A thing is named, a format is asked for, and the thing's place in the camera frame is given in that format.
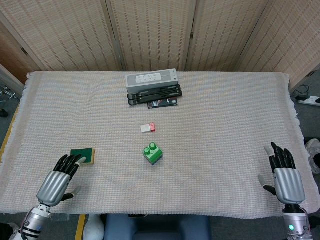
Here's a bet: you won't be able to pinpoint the white and black shoe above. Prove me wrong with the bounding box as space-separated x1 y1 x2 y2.
0 222 21 240

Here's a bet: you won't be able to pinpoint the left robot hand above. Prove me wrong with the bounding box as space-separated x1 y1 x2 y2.
36 154 87 207

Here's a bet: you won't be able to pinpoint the chrome chair legs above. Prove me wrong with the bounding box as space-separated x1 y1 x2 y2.
0 84 17 118

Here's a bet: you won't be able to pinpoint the white robot base shell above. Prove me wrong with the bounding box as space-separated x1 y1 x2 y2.
83 214 106 240

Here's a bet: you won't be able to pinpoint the black power adapter with cable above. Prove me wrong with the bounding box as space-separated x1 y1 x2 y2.
292 84 311 100

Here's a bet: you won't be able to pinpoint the green and yellow sponge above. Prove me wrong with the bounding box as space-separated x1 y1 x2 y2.
70 147 96 165

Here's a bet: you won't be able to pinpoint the green toy brick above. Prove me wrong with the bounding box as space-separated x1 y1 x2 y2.
142 141 165 164

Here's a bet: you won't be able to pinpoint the white and red eraser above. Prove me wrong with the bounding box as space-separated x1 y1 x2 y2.
140 122 157 134

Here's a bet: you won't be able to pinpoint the black folded stand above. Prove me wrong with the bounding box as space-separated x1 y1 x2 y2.
127 91 183 106
126 84 183 101

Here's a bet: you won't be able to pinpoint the white sneaker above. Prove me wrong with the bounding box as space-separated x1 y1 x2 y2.
305 138 320 173

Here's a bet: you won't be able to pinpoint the blue padded seat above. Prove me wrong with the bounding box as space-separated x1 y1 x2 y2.
103 214 212 240

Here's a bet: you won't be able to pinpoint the white power strip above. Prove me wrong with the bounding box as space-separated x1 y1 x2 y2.
298 95 320 107

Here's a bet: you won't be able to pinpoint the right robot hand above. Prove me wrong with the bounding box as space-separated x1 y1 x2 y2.
258 141 307 206

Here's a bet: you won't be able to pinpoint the dark printed flat packet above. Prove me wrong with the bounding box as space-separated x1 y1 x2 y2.
147 98 179 110

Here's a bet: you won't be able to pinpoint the beige woven tablecloth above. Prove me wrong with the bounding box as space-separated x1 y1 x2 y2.
0 71 320 216

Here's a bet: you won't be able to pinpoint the woven folding screen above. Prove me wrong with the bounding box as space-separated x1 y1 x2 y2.
0 0 320 87

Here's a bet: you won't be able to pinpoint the long grey and white box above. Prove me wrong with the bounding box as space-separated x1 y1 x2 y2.
125 69 179 95

